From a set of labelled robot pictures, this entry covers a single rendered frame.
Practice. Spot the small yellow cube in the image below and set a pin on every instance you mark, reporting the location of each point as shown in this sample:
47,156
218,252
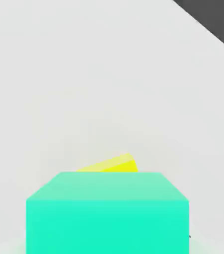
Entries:
121,165

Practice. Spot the small turquoise cube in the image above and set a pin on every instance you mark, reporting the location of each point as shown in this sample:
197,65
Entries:
107,222

